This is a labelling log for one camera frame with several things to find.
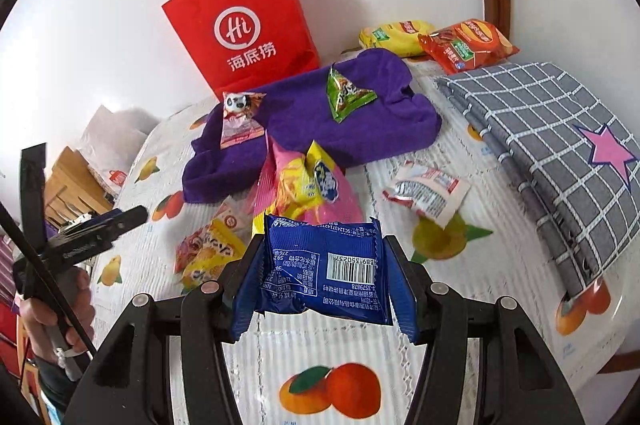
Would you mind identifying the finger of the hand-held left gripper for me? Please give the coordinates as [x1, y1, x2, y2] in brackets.
[100, 206, 150, 240]

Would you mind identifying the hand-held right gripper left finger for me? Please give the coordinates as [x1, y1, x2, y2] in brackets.
[65, 232, 266, 425]

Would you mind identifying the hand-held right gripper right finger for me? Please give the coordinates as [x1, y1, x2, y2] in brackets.
[382, 235, 586, 425]

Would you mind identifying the yellow snack packet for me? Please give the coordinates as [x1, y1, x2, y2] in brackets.
[181, 219, 247, 291]

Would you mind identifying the blue snack packet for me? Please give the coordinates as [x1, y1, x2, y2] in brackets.
[252, 214, 393, 327]

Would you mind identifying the pale pink snack packet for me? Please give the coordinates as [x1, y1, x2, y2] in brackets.
[215, 197, 256, 236]

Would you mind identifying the pink white snack packet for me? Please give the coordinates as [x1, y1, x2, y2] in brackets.
[382, 161, 472, 227]

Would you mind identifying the large pink yellow snack bag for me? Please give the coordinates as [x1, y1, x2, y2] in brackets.
[252, 140, 366, 236]

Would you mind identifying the purple fabric basket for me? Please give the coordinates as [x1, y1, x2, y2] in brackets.
[181, 49, 443, 204]

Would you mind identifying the person's left forearm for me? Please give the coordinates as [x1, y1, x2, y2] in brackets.
[30, 345, 96, 416]

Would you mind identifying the person's left hand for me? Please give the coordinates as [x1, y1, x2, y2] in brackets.
[22, 269, 96, 358]

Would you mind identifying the wooden furniture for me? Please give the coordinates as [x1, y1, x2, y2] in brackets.
[44, 146, 113, 228]

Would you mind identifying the striped cloth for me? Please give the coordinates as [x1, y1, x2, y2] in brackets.
[0, 235, 21, 306]

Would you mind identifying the fruit print bedsheet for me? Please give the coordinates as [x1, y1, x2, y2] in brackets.
[90, 50, 640, 425]

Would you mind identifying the white plastic bag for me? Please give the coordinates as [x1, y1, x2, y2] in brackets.
[75, 104, 161, 198]

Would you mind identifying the panda print snack packet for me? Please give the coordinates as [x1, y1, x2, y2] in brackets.
[220, 91, 267, 150]

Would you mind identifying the green triangular snack packet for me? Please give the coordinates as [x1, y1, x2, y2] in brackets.
[326, 66, 377, 123]

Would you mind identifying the grey checked blanket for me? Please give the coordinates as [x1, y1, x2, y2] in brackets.
[434, 61, 640, 303]

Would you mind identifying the red paper bag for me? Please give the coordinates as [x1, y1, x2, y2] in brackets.
[161, 0, 321, 100]

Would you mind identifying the red chips bag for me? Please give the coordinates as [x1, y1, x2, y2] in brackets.
[417, 19, 521, 76]

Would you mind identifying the yellow chips bag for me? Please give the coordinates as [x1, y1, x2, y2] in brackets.
[358, 20, 436, 58]

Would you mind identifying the black cable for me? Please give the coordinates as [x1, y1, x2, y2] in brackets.
[0, 202, 98, 356]

